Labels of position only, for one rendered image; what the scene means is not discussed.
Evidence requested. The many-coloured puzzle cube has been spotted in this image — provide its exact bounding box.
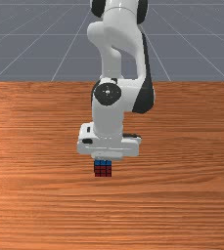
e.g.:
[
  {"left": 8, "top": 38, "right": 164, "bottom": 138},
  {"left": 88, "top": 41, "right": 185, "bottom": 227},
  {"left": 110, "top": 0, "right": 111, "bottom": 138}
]
[{"left": 94, "top": 159, "right": 113, "bottom": 178}]

